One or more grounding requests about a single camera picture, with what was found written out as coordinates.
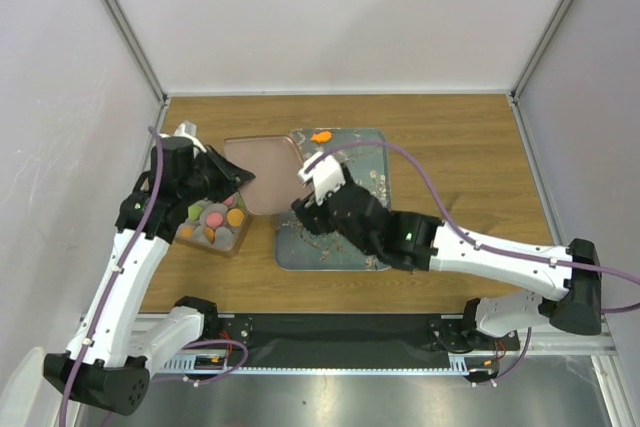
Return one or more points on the orange embossed biscuit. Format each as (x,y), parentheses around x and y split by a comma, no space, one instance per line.
(235,217)

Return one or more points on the rose gold tin lid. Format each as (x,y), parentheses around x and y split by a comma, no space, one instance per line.
(275,161)

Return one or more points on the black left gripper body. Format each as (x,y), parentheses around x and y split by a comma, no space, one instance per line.
(195,186)

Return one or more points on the white slotted cable duct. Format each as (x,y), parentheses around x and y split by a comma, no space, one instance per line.
(192,363)

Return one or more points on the orange swirl cookie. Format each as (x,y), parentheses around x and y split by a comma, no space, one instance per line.
(209,234)

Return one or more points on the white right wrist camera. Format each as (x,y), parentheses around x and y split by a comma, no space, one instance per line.
(324,175)

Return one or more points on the rose gold cookie tin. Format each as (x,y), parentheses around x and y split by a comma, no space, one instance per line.
(228,240)

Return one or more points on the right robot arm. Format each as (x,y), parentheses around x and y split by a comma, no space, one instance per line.
(550,291)

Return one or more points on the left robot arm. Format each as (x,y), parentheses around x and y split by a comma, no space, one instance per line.
(105,365)

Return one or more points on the blue floral serving tray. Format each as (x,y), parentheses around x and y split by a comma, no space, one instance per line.
(297,250)

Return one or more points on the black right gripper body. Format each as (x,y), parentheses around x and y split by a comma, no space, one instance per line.
(306,210)

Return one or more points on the plain orange round cookie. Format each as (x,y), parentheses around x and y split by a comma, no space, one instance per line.
(186,231)

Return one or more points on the orange fish cookie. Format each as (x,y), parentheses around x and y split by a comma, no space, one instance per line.
(321,137)

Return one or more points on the green round cookie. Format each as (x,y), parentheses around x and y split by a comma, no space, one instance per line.
(194,212)

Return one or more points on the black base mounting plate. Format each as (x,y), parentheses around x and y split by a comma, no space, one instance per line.
(358,335)

